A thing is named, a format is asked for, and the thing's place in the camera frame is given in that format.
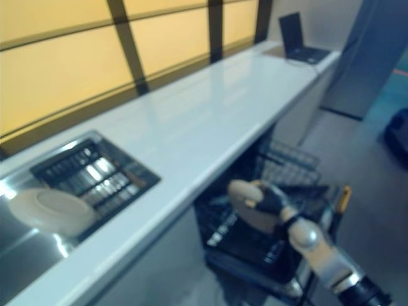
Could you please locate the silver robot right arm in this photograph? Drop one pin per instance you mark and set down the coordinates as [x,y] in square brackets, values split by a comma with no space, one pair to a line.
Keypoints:
[322,255]

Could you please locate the stainless steel sink basin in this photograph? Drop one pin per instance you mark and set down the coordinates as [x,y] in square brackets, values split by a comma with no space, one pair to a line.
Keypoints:
[19,248]

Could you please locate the white cabinet door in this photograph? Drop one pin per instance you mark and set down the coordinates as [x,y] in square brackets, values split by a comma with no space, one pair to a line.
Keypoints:
[143,264]

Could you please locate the tall gray column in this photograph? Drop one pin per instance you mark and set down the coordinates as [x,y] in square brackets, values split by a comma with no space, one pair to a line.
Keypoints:
[363,57]

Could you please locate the black sink drying rack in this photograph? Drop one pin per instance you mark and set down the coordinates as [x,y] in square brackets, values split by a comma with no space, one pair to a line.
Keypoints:
[102,181]

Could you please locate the deep cream plate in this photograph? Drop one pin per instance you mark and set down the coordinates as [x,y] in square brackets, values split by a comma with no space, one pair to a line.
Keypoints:
[242,194]

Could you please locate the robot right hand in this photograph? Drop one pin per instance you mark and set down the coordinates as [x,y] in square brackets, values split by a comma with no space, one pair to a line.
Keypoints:
[271,201]

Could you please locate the white cabinet end panel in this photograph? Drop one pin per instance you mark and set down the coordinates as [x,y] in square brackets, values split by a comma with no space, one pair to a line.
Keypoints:
[318,95]

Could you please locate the black laptop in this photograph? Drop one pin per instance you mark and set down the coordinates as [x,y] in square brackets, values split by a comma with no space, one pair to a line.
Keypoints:
[293,35]

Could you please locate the dark built-in dishwasher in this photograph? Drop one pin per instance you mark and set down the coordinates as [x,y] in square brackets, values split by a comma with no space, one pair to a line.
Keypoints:
[252,255]

